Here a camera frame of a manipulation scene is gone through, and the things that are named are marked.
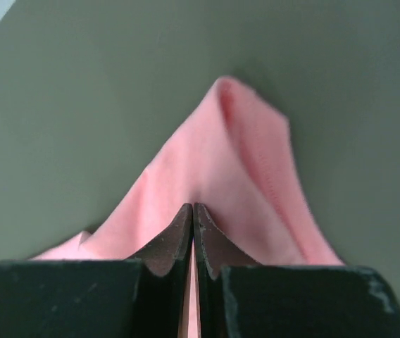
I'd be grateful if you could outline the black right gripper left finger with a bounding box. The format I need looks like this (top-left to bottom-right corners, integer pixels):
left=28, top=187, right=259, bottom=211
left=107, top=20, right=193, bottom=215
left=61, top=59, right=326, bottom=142
left=0, top=204, right=193, bottom=337

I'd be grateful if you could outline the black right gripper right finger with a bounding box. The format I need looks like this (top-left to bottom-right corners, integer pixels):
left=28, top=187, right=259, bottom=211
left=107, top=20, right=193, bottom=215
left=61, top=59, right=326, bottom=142
left=193, top=204, right=400, bottom=338

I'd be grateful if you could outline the pink t shirt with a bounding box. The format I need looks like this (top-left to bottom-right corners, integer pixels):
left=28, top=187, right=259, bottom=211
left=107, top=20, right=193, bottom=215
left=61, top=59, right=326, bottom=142
left=30, top=75, right=400, bottom=338

